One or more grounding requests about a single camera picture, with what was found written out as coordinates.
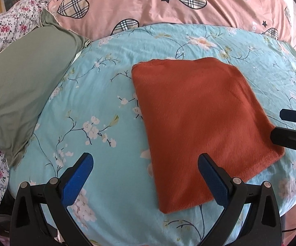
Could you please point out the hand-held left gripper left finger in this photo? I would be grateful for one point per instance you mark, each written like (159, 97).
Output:
(77, 182)

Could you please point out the orange knit sweater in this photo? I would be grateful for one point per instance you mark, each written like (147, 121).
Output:
(196, 123)

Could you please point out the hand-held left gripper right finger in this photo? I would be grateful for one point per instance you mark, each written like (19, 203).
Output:
(214, 182)

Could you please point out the pink duvet with plaid hearts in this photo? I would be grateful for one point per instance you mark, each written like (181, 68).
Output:
(143, 7)

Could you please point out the white rose print bedsheet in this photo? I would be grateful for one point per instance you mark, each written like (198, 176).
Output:
(12, 20)

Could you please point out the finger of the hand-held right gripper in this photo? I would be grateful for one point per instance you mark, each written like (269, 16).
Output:
(288, 138)
(295, 116)

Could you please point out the light blue floral quilt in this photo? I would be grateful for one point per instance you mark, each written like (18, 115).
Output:
(99, 94)

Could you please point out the green pillow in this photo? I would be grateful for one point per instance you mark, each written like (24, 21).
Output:
(22, 82)

